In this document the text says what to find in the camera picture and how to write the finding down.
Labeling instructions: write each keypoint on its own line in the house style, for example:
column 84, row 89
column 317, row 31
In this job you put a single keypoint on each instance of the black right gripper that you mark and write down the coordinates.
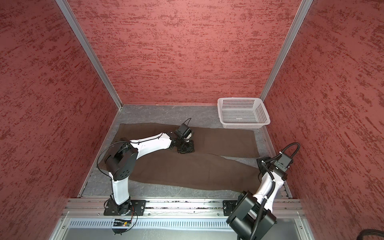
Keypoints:
column 260, row 160

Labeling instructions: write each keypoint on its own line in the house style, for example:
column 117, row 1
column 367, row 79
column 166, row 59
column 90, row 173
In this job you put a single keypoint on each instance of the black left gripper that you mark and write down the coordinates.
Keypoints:
column 190, row 149

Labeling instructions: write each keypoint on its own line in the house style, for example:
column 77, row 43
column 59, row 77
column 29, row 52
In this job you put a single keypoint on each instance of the brown corduroy trousers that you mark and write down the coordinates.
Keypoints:
column 210, row 167

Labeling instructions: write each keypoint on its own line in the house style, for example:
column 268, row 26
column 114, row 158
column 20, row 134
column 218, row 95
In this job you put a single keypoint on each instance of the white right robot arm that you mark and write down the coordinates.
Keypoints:
column 253, row 215

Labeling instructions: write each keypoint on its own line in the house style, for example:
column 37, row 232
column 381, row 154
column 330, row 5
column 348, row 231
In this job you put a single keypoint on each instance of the white perforated plastic basket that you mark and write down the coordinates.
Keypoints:
column 242, row 113

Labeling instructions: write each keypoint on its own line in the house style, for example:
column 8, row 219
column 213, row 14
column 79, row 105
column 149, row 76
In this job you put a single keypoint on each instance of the left small circuit board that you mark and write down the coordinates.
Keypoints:
column 117, row 223

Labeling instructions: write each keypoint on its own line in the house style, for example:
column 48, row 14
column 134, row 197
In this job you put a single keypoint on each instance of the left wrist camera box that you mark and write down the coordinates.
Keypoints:
column 184, row 132

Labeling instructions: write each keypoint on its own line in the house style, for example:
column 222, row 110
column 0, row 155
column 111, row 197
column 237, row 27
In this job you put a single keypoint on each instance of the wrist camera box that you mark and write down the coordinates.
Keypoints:
column 184, row 132
column 283, row 162

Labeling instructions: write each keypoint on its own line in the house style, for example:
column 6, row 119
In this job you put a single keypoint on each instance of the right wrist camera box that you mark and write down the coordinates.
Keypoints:
column 283, row 162

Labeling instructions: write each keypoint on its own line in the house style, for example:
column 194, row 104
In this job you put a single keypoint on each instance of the white slotted cable duct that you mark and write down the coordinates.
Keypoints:
column 169, row 224

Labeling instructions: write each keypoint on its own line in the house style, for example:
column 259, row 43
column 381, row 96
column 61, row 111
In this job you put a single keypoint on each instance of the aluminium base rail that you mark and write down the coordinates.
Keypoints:
column 94, row 207

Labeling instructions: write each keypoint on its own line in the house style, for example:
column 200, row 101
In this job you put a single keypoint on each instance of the aluminium right corner post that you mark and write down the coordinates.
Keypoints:
column 290, row 37

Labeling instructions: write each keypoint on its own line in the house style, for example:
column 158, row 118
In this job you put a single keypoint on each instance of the aluminium corner post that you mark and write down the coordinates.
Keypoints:
column 290, row 37
column 79, row 33

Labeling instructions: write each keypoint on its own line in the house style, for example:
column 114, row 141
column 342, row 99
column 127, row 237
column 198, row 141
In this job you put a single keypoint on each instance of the aluminium left corner post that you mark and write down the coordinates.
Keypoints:
column 79, row 33

